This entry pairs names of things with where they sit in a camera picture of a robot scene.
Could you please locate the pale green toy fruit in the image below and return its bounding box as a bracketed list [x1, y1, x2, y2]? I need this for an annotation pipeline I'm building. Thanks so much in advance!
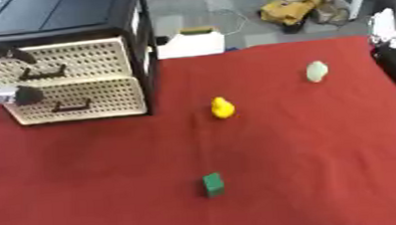
[304, 60, 332, 85]

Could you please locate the green block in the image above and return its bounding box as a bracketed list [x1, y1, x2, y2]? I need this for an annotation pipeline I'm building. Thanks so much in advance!
[200, 171, 227, 199]

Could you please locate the yellow toy duck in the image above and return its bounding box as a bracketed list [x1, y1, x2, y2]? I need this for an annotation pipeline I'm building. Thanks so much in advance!
[209, 95, 239, 120]

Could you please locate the pale pierced drawer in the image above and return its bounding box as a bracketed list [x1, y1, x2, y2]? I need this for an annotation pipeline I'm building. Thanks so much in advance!
[0, 35, 136, 89]
[0, 72, 151, 128]

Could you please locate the white plastic bag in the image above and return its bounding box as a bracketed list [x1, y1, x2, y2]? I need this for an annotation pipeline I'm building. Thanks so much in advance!
[365, 7, 396, 51]

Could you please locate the black drawer handle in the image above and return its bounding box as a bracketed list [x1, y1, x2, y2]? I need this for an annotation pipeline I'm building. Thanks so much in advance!
[16, 62, 70, 83]
[49, 97, 96, 114]

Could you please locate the white box with green top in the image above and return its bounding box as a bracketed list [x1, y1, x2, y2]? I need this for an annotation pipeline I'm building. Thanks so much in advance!
[153, 25, 229, 61]

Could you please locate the black cabinet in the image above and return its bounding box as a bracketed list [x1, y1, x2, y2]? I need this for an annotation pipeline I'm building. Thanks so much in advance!
[0, 0, 165, 128]

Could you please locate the beige bag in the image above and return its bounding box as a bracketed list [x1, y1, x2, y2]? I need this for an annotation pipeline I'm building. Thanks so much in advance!
[306, 0, 356, 29]

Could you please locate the white floor cable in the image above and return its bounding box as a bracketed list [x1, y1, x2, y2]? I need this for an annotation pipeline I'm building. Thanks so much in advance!
[156, 0, 253, 42]

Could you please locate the yellow bag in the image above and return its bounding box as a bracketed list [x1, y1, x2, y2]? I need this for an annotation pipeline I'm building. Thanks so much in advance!
[256, 0, 326, 29]

